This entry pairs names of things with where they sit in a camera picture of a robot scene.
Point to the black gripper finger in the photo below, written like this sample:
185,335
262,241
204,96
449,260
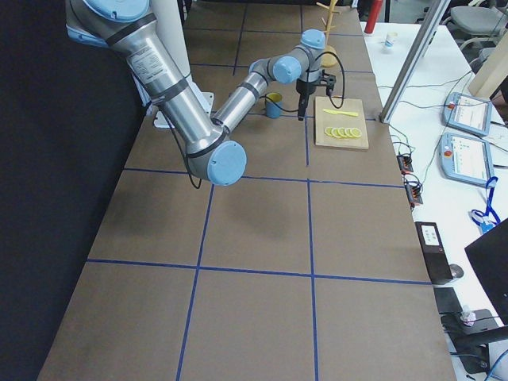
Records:
302,106

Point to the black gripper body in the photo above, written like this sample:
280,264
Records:
305,87

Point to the dark teal HOME mug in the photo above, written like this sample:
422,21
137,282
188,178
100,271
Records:
273,104

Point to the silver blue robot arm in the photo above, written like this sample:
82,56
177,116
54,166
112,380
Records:
149,36

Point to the wooden cup storage rack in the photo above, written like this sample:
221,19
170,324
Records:
329,55

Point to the paper cup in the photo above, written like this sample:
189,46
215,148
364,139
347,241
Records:
390,39

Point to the yellow plastic knife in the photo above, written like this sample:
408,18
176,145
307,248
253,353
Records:
340,112

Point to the bamboo cutting board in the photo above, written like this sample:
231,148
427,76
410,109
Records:
323,120

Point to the black power strip upper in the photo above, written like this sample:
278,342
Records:
405,163

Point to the black power strip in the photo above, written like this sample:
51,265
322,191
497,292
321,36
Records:
413,192
405,163

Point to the black power strip lower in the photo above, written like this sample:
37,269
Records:
413,192

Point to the upper teach pendant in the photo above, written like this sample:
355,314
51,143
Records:
468,113

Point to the teach pendant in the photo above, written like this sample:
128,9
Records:
468,113
465,159

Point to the lower teach pendant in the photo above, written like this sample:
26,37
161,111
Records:
465,159

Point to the grey office chair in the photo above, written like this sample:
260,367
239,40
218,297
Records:
480,23

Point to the black box with label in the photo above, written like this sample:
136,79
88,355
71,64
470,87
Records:
433,252

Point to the black monitor corner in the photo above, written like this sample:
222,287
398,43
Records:
488,257

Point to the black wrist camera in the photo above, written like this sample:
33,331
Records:
328,81

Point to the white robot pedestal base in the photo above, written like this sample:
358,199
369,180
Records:
170,17

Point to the aluminium frame post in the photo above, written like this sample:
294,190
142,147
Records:
418,48

